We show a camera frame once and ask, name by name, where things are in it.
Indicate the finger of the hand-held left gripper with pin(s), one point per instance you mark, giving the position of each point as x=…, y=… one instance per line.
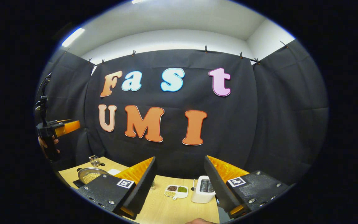
x=68, y=127

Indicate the pile of soybeans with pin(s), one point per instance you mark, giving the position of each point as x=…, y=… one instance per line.
x=90, y=178

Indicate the stainless steel pot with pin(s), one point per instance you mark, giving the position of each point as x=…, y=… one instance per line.
x=98, y=170

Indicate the small glass jar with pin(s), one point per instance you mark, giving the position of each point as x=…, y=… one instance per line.
x=94, y=161

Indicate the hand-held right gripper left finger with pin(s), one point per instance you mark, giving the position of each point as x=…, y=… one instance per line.
x=143, y=189

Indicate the row of small cloth clips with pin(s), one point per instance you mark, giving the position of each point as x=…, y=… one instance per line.
x=206, y=48

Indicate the large ceiling light panel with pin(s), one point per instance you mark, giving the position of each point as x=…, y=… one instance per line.
x=137, y=1

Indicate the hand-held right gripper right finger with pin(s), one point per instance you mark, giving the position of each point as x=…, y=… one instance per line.
x=219, y=193

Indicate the white divided bean dish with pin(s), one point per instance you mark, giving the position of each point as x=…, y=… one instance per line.
x=182, y=194

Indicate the small white green box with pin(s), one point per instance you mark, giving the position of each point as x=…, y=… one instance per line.
x=113, y=172

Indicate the white toaster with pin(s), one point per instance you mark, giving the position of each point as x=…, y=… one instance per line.
x=197, y=196

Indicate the small ceiling light panel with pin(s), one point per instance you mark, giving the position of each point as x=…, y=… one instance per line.
x=73, y=37

